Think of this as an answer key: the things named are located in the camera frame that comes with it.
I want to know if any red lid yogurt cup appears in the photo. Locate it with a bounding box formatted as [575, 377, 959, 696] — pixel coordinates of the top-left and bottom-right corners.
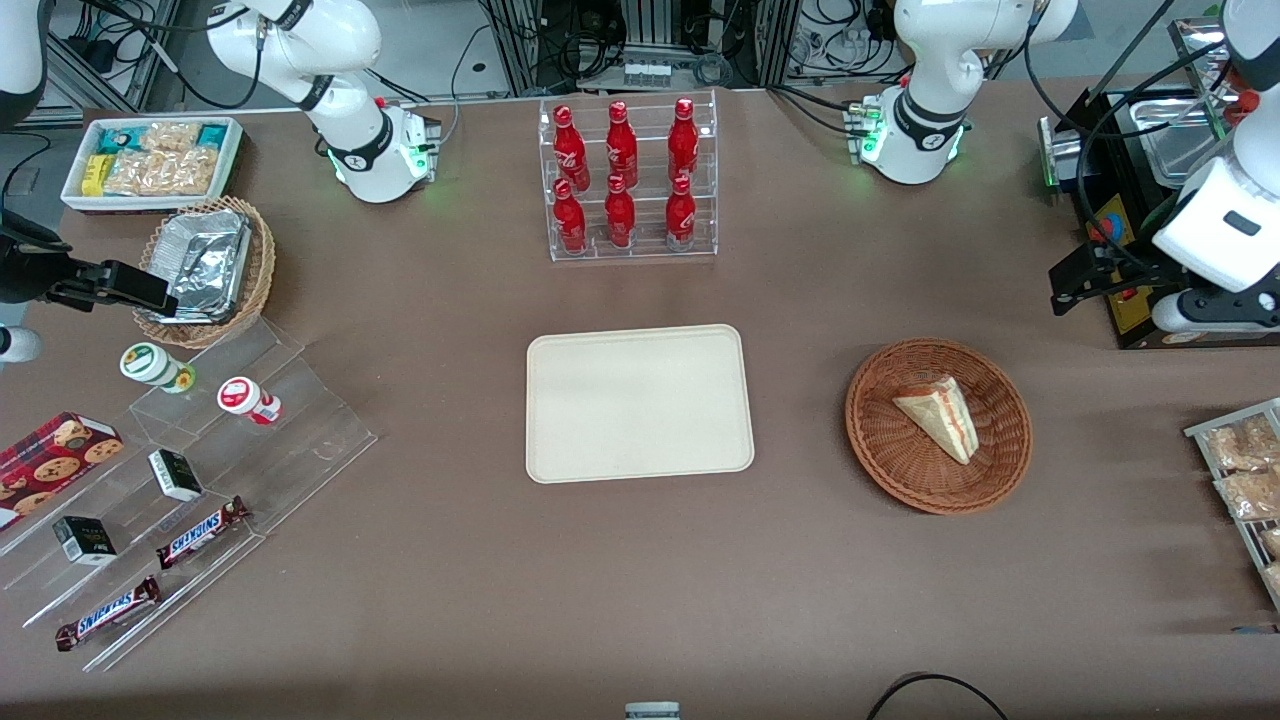
[217, 376, 284, 428]

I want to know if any clear acrylic stepped stand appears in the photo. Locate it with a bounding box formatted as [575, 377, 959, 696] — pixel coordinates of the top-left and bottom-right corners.
[0, 317, 380, 674]

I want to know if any small clear cracker bag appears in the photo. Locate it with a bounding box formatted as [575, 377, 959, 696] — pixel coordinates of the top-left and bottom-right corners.
[140, 121, 202, 154]

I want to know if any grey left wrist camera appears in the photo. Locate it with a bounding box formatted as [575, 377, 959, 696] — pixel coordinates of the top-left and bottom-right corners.
[1152, 289, 1280, 335]

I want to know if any aluminium frame equipment rack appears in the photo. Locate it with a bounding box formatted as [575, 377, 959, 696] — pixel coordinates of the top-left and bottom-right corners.
[478, 0, 803, 98]

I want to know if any beige plastic serving tray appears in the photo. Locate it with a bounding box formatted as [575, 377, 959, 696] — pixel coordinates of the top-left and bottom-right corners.
[526, 324, 756, 486]

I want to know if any large clear cracker bag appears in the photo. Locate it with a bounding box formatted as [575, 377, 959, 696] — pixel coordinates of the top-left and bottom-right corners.
[105, 148, 218, 198]

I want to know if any clear acrylic bottle rack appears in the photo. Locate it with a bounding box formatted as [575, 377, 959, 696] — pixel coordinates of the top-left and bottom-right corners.
[537, 89, 720, 264]

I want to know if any triangular sandwich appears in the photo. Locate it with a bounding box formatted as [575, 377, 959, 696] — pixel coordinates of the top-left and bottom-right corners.
[893, 375, 979, 467]

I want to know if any light wicker basket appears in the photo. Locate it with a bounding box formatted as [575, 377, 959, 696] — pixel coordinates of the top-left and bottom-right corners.
[133, 195, 278, 351]

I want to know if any green lid yogurt cup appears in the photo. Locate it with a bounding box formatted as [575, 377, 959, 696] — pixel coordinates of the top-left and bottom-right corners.
[120, 342, 198, 396]

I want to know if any small black box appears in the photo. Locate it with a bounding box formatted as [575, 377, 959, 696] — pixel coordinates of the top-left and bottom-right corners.
[52, 515, 119, 568]
[147, 448, 205, 504]

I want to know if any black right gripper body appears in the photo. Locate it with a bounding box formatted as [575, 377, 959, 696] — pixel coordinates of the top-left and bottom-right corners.
[0, 212, 73, 304]

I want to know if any brown round wicker basket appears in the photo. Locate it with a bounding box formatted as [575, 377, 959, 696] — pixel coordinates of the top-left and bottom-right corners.
[845, 338, 1034, 517]

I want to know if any red chocolate cookie box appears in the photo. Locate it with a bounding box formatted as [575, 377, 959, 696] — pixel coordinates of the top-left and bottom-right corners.
[0, 411, 126, 532]

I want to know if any black food warmer machine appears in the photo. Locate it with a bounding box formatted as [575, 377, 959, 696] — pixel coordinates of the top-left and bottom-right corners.
[1037, 18, 1280, 352]

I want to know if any tray of packaged snacks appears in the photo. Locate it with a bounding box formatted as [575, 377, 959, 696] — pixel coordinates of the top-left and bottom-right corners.
[1183, 397, 1280, 614]

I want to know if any aluminium foil container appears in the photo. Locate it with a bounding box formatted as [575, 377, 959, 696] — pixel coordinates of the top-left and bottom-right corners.
[149, 209, 254, 324]

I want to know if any red cola bottle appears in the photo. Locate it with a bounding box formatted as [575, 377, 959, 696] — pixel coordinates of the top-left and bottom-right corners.
[604, 174, 638, 250]
[664, 175, 698, 252]
[605, 100, 640, 190]
[552, 178, 589, 255]
[552, 104, 592, 192]
[667, 97, 701, 184]

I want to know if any white rectangular snack bin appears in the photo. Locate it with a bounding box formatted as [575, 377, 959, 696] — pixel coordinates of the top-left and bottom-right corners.
[60, 115, 245, 216]

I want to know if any snickers chocolate bar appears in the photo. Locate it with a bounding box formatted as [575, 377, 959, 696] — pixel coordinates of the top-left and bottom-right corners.
[155, 496, 252, 572]
[54, 575, 163, 654]

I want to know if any black looped cable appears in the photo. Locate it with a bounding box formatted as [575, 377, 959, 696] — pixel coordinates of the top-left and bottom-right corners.
[864, 672, 1012, 720]

